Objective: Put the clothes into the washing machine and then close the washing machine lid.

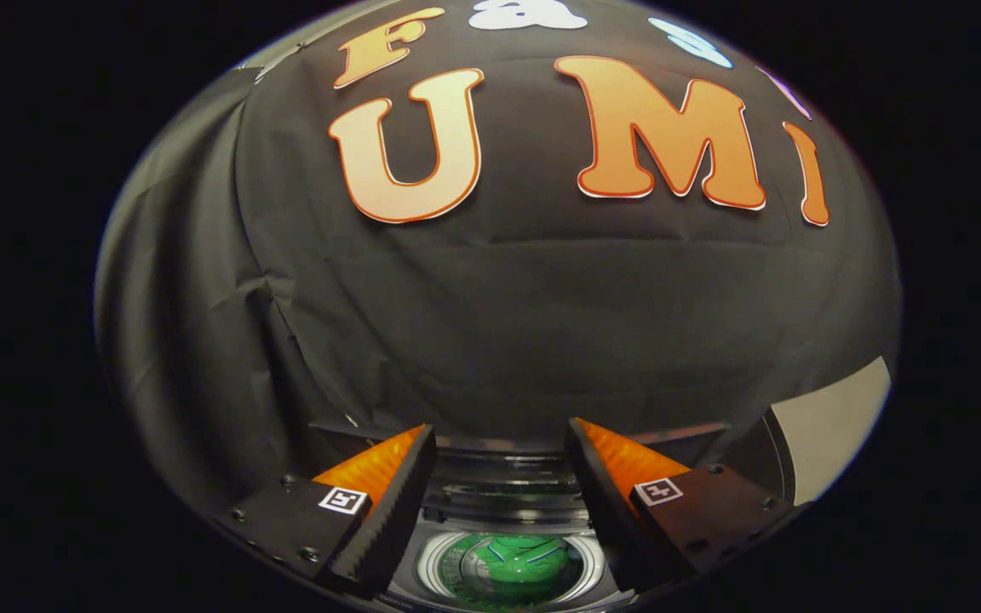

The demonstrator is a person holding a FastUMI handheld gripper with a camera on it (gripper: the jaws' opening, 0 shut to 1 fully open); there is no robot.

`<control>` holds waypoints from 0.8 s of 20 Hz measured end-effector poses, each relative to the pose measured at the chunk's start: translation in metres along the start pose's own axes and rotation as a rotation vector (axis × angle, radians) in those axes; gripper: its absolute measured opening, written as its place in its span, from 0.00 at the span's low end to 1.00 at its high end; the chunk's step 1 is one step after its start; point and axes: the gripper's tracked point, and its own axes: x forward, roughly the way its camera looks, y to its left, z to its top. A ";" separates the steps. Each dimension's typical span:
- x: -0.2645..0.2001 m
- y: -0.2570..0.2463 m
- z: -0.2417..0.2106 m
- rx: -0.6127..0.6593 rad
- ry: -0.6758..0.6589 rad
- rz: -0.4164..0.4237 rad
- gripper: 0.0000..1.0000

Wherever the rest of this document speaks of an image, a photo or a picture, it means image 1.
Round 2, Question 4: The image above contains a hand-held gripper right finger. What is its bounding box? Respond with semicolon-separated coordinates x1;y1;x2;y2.
563;417;796;595

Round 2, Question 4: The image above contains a black washing machine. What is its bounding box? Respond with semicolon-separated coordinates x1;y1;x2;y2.
303;417;734;612

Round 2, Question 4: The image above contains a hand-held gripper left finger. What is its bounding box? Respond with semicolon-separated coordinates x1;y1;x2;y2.
215;423;439;599

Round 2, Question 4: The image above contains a green polo shirt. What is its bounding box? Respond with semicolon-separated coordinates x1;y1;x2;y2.
473;534;573;598

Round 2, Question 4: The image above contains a black backdrop cloth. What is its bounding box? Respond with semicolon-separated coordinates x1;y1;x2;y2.
95;0;902;520

